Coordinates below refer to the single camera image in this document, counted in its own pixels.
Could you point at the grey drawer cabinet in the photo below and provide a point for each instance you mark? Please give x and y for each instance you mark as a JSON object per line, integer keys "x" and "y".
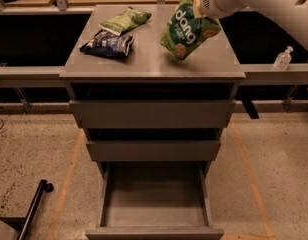
{"x": 149, "y": 74}

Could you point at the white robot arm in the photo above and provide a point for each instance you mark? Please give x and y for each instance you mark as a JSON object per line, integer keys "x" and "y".
{"x": 290, "y": 15}

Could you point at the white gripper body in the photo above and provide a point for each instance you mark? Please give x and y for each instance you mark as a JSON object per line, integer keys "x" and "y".
{"x": 214, "y": 4}

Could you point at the dark blue snack bag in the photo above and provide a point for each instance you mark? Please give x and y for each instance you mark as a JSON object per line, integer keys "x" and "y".
{"x": 106, "y": 44}

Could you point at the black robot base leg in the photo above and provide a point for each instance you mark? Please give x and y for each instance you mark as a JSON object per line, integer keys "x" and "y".
{"x": 44, "y": 186}

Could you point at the grey top drawer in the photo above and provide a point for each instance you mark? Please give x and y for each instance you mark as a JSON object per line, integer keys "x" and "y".
{"x": 147, "y": 115}

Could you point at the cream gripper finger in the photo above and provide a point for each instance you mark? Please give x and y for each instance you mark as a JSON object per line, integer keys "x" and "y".
{"x": 197, "y": 9}

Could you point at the grey drawer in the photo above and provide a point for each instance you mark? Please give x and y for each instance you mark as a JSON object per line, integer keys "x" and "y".
{"x": 185, "y": 150}
{"x": 154, "y": 201}
{"x": 147, "y": 115}

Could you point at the green dang rice chip bag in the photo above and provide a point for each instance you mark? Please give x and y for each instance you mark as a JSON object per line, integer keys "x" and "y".
{"x": 184, "y": 33}

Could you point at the grey middle drawer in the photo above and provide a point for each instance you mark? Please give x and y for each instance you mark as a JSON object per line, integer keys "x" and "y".
{"x": 185, "y": 150}

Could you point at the grey bottom drawer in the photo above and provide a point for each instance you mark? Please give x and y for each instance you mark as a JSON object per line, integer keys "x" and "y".
{"x": 154, "y": 201}

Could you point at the green snack bag on counter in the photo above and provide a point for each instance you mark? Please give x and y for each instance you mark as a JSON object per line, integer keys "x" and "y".
{"x": 125, "y": 21}

